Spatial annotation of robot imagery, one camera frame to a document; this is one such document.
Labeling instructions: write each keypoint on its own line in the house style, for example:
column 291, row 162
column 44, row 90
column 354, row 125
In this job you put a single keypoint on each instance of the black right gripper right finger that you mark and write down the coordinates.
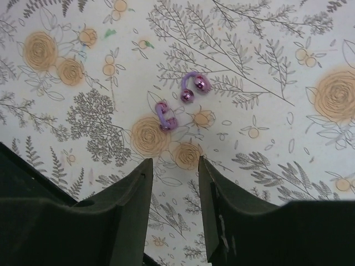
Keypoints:
column 242, row 229

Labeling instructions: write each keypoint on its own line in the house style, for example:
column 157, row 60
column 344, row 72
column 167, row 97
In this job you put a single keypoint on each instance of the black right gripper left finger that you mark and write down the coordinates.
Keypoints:
column 77, row 219

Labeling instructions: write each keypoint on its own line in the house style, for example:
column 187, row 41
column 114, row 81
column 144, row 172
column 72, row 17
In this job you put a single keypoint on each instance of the purple clip earbud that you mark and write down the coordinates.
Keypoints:
column 200, row 82
column 166, row 123

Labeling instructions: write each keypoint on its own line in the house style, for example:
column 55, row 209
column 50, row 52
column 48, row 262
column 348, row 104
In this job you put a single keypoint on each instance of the floral table mat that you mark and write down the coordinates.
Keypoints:
column 80, row 81

